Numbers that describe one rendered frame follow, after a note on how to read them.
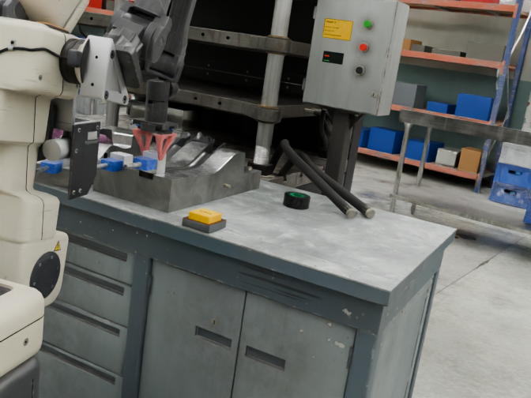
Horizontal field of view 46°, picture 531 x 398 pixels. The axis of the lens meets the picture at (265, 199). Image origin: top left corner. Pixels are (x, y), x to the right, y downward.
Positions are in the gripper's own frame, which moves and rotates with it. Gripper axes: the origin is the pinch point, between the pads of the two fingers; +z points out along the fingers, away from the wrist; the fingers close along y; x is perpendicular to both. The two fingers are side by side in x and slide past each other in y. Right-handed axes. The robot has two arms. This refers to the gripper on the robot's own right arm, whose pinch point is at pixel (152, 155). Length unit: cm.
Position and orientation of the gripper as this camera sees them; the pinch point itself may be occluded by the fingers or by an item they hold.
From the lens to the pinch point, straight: 168.0
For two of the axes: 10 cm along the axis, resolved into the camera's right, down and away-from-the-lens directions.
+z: -1.2, 9.6, 2.4
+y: -8.7, -2.2, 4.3
